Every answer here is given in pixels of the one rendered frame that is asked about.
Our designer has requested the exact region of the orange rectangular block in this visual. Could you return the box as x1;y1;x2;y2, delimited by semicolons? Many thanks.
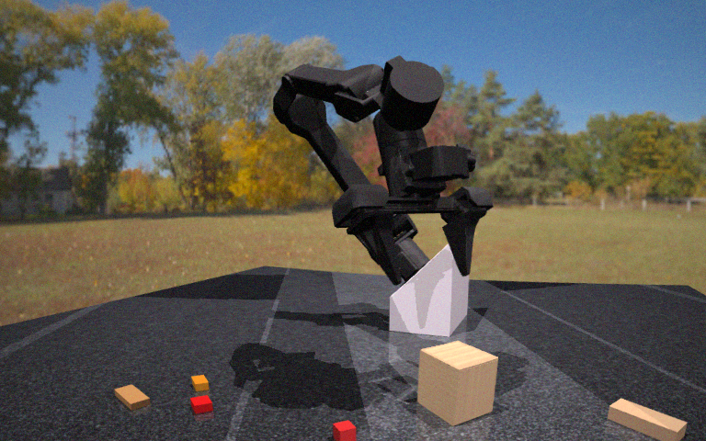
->
114;384;151;410

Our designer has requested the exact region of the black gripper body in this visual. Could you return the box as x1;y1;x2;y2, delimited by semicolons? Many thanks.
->
332;139;493;228

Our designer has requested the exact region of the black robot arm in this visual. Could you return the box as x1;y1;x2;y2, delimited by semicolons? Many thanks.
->
273;55;476;287

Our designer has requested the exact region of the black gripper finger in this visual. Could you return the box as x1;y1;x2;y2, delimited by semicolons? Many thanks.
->
442;209;486;277
347;210;402;285

